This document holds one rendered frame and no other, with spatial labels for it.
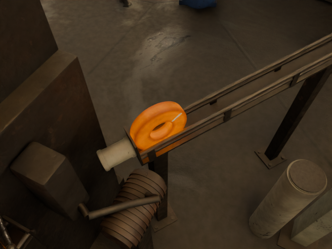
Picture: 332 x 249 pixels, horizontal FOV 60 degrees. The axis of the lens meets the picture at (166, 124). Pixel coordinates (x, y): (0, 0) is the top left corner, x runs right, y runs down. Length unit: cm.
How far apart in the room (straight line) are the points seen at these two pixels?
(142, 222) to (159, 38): 155
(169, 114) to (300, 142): 113
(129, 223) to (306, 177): 55
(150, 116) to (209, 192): 83
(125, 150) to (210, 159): 85
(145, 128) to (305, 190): 52
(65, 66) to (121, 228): 45
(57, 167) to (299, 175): 70
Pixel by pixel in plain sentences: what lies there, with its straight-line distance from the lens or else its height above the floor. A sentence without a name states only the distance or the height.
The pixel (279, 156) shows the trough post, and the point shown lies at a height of 1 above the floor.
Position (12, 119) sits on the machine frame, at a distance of 65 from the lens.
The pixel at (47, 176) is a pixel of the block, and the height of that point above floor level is 80.
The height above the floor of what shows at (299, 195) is 49.
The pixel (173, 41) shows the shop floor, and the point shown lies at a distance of 214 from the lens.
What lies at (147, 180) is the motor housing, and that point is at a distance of 88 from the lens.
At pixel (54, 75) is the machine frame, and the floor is 87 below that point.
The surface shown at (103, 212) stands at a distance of 80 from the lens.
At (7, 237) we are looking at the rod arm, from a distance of 50.
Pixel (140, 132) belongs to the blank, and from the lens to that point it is 71.
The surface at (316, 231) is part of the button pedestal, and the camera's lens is 131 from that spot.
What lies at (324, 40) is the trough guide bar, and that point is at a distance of 110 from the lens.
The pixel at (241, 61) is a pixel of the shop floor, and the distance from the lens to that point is 205.
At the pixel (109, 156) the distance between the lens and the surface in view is 75.
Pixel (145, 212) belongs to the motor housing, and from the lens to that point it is 86.
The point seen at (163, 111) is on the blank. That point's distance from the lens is 70.
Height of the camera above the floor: 133
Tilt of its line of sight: 55 degrees down
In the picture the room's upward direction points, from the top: straight up
